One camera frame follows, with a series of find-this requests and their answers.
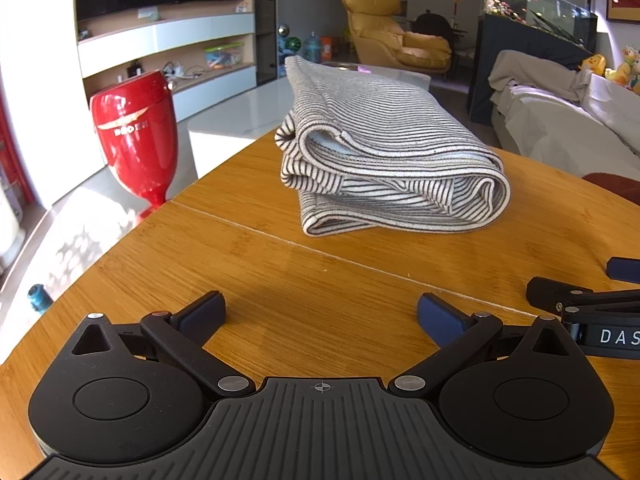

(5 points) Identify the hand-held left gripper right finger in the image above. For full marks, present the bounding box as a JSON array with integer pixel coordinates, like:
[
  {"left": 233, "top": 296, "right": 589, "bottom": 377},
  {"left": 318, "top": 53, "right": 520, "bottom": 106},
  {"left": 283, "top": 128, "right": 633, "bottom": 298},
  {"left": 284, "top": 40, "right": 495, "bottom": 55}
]
[{"left": 390, "top": 293, "right": 573, "bottom": 396}]

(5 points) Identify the red furniture piece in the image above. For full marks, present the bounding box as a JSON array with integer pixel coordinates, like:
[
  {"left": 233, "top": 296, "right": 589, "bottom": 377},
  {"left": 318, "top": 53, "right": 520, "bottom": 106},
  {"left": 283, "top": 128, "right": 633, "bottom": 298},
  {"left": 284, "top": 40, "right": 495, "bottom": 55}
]
[{"left": 0, "top": 110, "right": 36, "bottom": 206}]

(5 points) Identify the power strip with cables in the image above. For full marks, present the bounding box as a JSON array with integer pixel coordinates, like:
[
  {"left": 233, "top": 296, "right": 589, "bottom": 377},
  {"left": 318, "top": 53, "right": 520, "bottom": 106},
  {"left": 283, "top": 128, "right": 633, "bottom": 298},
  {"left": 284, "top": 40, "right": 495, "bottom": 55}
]
[{"left": 162, "top": 60, "right": 207, "bottom": 81}]

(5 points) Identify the striped grey white garment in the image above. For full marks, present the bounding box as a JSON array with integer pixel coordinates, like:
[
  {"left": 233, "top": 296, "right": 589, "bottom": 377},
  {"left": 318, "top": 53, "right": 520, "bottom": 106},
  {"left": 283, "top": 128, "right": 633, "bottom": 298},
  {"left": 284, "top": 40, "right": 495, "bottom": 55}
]
[{"left": 275, "top": 55, "right": 512, "bottom": 237}]

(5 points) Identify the white covered sofa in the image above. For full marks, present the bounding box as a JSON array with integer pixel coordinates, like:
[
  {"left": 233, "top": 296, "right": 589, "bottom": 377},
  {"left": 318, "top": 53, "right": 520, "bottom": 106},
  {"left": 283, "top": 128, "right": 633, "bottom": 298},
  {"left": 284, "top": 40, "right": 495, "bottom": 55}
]
[{"left": 492, "top": 70, "right": 640, "bottom": 181}]

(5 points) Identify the clear plastic storage container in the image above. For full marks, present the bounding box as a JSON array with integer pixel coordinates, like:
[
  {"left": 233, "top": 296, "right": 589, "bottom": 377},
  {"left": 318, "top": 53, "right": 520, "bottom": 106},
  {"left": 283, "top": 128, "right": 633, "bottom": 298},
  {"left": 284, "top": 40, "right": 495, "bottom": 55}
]
[{"left": 205, "top": 42, "right": 245, "bottom": 69}]

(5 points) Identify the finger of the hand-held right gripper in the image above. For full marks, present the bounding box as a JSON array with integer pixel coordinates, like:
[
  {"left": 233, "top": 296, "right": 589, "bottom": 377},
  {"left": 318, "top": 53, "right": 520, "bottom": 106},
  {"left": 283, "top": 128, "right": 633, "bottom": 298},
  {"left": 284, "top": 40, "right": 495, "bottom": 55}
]
[
  {"left": 526, "top": 277, "right": 640, "bottom": 316},
  {"left": 606, "top": 257, "right": 640, "bottom": 278}
]

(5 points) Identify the glass fish tank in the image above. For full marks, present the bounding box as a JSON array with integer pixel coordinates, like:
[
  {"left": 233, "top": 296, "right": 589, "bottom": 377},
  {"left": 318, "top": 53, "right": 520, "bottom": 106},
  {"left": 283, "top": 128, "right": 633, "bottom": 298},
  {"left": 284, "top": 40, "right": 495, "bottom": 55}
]
[{"left": 482, "top": 0, "right": 598, "bottom": 47}]

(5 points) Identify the small blue bottle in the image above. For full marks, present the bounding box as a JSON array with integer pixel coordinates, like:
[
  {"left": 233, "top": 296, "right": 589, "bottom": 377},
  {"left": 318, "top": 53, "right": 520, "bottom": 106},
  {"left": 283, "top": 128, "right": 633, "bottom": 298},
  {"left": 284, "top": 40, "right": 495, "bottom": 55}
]
[{"left": 27, "top": 284, "right": 53, "bottom": 313}]

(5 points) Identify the white wooden shelf unit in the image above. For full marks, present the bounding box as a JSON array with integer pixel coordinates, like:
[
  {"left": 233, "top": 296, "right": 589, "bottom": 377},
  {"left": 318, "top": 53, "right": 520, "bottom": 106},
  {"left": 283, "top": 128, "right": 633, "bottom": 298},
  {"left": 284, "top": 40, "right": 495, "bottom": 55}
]
[{"left": 75, "top": 0, "right": 278, "bottom": 121}]

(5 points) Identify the beige blanket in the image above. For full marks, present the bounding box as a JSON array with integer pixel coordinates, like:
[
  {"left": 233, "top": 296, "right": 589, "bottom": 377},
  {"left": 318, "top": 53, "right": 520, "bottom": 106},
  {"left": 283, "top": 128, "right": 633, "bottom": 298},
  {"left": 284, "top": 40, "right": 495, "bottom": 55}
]
[{"left": 489, "top": 50, "right": 592, "bottom": 106}]

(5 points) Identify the black office chair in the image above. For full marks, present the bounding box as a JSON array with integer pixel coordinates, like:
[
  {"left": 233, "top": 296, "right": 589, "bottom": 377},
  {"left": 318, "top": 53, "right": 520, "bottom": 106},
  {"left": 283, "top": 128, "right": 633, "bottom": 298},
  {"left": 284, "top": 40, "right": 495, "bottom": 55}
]
[{"left": 412, "top": 12, "right": 457, "bottom": 52}]

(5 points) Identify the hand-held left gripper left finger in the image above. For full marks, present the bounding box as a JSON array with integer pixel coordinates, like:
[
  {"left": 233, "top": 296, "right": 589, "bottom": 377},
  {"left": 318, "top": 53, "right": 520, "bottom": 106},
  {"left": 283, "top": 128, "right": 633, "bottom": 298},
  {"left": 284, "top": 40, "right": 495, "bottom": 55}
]
[{"left": 72, "top": 291, "right": 257, "bottom": 397}]

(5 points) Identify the yellow leather armchair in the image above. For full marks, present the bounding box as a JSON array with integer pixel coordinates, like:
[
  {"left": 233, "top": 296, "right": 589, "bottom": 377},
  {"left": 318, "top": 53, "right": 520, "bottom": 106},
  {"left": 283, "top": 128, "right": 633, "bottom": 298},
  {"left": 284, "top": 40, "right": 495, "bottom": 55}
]
[{"left": 341, "top": 0, "right": 452, "bottom": 72}]

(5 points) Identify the red goblet-shaped vase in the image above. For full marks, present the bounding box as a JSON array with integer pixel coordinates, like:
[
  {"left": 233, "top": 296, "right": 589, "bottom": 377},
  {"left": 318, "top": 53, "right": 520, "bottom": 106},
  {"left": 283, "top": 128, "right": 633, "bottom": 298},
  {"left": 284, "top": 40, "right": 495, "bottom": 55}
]
[{"left": 90, "top": 71, "right": 178, "bottom": 211}]

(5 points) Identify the dark red fleece garment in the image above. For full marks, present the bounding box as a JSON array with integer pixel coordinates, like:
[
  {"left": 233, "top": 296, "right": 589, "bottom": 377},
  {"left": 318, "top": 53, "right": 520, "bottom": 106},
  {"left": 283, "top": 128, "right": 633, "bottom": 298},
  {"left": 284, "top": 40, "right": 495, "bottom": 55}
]
[{"left": 582, "top": 172, "right": 640, "bottom": 206}]

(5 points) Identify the yellow pink plush toy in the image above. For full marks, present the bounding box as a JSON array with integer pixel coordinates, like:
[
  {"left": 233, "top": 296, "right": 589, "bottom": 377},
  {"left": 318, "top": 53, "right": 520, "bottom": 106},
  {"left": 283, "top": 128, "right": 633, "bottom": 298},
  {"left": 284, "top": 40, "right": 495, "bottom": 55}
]
[{"left": 605, "top": 45, "right": 640, "bottom": 95}]

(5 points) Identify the dark fish tank cabinet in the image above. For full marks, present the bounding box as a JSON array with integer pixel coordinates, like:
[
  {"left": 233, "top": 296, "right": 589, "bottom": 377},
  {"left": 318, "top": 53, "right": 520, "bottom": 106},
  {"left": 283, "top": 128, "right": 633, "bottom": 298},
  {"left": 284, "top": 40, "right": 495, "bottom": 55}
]
[{"left": 467, "top": 15, "right": 597, "bottom": 126}]

